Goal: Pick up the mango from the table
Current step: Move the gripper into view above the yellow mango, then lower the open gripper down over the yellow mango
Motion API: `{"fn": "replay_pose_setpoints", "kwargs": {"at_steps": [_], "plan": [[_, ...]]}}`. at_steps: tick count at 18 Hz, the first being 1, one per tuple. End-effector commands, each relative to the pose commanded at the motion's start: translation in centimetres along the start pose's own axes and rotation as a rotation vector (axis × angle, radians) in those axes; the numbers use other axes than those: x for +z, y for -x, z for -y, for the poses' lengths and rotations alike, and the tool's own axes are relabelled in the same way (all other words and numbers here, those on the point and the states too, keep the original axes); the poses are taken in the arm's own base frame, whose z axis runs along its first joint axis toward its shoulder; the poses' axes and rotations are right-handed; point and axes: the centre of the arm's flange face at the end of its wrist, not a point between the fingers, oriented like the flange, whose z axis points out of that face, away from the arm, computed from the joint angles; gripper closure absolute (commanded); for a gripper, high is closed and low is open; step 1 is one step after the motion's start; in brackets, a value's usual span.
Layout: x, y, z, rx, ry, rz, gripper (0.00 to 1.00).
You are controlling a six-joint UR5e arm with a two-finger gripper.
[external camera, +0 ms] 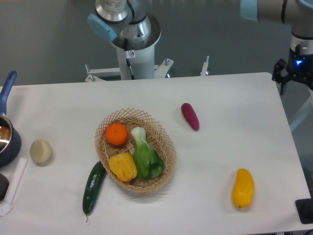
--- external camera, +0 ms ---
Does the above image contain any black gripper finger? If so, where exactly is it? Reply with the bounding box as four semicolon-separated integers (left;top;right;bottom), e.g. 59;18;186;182
271;59;293;95

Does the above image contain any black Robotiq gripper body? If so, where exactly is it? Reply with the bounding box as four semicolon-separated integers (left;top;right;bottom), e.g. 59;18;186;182
286;44;313;90

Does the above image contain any yellow mango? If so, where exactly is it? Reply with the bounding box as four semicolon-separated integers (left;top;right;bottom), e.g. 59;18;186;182
231;168;254;208

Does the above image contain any yellow bell pepper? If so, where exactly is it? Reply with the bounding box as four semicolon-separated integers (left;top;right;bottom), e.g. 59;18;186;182
109;153;137;182

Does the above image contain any dark green cucumber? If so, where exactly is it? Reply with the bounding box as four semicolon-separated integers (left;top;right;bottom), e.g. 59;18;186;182
82;161;106;222

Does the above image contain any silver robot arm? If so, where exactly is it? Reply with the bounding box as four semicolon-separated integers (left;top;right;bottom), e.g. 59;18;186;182
87;0;313;89

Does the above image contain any purple sweet potato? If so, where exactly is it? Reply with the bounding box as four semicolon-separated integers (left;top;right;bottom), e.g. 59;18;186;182
181;103;200;131

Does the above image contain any black device right edge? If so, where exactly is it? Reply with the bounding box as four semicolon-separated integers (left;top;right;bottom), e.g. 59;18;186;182
295;198;313;224

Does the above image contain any woven wicker basket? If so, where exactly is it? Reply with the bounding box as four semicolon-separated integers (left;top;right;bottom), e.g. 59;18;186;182
95;108;177;193

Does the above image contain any green bok choy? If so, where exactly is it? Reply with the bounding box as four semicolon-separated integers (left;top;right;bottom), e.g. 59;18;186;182
131;127;164;180

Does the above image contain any orange tangerine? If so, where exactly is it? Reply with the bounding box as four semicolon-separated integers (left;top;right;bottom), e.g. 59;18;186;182
105;123;128;145

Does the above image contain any beige round potato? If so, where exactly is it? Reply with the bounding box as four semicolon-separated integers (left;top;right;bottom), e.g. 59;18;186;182
30;139;52;164

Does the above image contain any blue saucepan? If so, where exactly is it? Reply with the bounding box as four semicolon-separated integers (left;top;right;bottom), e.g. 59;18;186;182
0;70;22;167

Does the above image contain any dark round object left edge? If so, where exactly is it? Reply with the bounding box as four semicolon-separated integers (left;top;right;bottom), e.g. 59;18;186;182
0;173;9;201

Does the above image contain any white plastic spatula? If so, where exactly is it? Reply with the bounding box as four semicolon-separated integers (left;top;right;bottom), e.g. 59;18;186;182
0;158;27;217

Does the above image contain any white frame right edge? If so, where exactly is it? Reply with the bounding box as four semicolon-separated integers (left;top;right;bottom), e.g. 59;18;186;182
289;96;313;132

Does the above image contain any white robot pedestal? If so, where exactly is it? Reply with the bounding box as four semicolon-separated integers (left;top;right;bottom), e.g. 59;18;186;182
85;47;174;82

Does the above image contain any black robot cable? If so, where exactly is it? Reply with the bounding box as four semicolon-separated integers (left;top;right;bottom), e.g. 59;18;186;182
123;38;135;80

